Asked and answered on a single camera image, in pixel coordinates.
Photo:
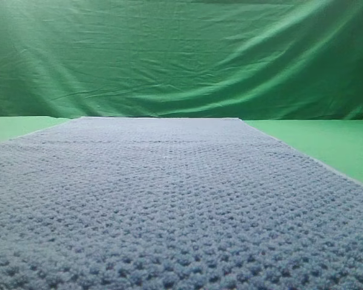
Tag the blue waffle-weave towel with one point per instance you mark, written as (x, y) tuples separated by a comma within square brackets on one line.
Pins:
[(184, 203)]

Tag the green backdrop cloth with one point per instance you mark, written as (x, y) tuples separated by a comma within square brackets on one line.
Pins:
[(255, 60)]

